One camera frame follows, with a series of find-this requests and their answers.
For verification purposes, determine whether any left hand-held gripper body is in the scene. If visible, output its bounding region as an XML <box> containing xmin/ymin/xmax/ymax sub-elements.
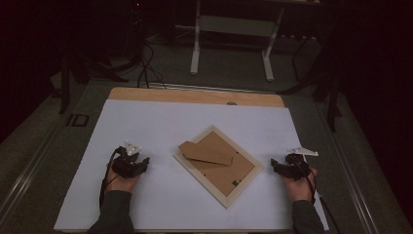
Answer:
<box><xmin>111</xmin><ymin>140</ymin><xmax>143</xmax><ymax>179</ymax></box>

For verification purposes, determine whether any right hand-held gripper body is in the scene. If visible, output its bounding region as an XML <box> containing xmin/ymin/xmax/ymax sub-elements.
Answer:
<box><xmin>283</xmin><ymin>147</ymin><xmax>319</xmax><ymax>181</ymax></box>

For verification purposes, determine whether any wooden picture frame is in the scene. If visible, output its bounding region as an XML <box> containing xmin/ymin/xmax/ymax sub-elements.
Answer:
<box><xmin>172</xmin><ymin>124</ymin><xmax>265</xmax><ymax>210</ymax></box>

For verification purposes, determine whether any person's left hand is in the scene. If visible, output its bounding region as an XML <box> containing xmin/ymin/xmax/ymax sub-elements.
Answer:
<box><xmin>104</xmin><ymin>162</ymin><xmax>141</xmax><ymax>194</ymax></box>

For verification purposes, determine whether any person's right hand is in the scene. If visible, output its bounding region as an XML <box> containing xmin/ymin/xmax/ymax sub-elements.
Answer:
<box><xmin>283</xmin><ymin>167</ymin><xmax>319</xmax><ymax>203</ymax></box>

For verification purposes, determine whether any white table sheet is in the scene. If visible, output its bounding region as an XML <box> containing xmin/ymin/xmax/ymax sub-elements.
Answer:
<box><xmin>53</xmin><ymin>98</ymin><xmax>330</xmax><ymax>232</ymax></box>

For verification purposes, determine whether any black rectangular floor plate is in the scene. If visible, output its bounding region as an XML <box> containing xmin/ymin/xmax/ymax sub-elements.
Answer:
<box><xmin>65</xmin><ymin>113</ymin><xmax>91</xmax><ymax>128</ymax></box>

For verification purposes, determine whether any black tripod stand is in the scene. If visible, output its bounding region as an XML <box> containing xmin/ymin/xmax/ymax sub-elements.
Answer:
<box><xmin>278</xmin><ymin>30</ymin><xmax>344</xmax><ymax>134</ymax></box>

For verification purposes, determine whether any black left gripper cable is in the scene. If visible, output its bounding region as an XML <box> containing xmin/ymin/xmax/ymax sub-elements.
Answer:
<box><xmin>98</xmin><ymin>148</ymin><xmax>122</xmax><ymax>210</ymax></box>

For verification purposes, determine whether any metal floor rail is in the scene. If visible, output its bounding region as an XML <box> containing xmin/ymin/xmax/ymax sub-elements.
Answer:
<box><xmin>315</xmin><ymin>101</ymin><xmax>379</xmax><ymax>234</ymax></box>
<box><xmin>0</xmin><ymin>121</ymin><xmax>67</xmax><ymax>217</ymax></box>

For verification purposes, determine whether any black floor cable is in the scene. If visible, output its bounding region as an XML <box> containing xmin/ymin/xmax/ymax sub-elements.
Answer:
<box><xmin>135</xmin><ymin>40</ymin><xmax>169</xmax><ymax>91</ymax></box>

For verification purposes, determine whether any white metal desk frame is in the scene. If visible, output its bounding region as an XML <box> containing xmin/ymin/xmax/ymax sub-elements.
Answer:
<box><xmin>189</xmin><ymin>0</ymin><xmax>287</xmax><ymax>83</ymax></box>

